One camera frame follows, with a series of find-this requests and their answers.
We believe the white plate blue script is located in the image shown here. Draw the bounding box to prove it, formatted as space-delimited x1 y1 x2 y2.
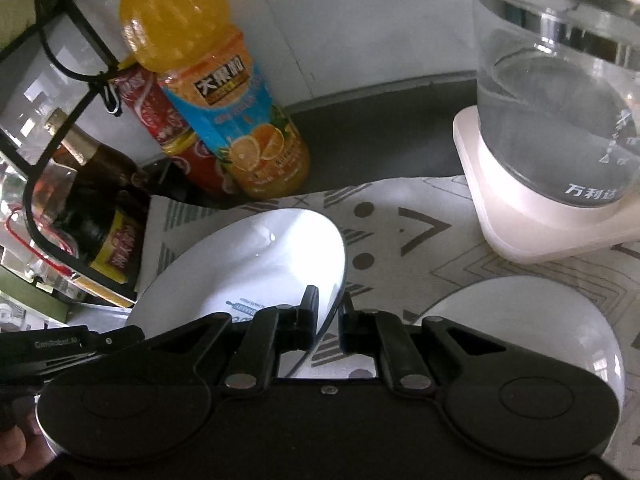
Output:
124 207 348 380

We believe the white bakery plate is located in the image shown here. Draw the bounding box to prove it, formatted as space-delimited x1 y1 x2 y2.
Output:
423 275 626 405

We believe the person's left hand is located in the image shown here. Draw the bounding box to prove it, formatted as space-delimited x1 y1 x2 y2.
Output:
1 396 55 479

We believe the patterned fringed table cloth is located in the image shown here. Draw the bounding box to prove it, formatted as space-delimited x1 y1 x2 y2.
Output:
140 176 639 478

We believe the dark soy sauce bottle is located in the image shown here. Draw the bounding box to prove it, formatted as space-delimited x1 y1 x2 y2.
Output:
32 125 149 285

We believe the beige kettle base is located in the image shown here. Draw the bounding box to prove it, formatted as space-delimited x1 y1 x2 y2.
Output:
452 106 639 263

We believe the red drink cans stack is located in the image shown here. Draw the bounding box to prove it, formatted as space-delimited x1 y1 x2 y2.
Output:
112 56 240 197

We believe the black metal shelf rack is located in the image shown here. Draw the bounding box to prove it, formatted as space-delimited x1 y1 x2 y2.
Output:
1 0 143 308

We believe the orange juice bottle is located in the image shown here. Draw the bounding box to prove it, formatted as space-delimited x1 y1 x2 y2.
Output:
119 0 310 200

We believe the glass electric kettle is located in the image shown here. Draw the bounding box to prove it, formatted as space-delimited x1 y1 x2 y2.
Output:
474 0 639 208

